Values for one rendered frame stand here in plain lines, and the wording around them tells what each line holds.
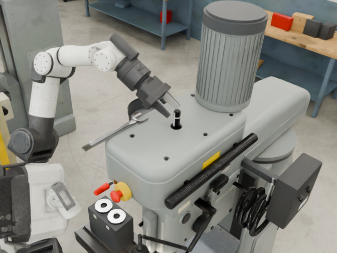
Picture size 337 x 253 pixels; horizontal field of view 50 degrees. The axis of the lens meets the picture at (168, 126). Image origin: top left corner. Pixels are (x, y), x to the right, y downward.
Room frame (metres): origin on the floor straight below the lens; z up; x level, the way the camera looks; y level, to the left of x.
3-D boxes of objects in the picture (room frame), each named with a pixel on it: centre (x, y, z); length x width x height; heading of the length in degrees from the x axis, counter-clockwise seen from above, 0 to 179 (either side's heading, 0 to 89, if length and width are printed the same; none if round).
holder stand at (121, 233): (1.21, 0.27, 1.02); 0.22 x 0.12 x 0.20; 50
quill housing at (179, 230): (0.93, -0.03, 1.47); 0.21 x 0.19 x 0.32; 49
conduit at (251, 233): (1.00, -0.35, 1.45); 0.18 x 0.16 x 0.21; 139
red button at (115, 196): (0.74, 0.14, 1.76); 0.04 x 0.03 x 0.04; 49
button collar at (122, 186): (0.76, 0.13, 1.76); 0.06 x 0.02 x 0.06; 49
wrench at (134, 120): (0.88, 0.16, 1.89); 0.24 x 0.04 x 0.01; 139
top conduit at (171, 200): (0.86, -0.16, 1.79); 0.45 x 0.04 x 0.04; 139
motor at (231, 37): (1.12, -0.19, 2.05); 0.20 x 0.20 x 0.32
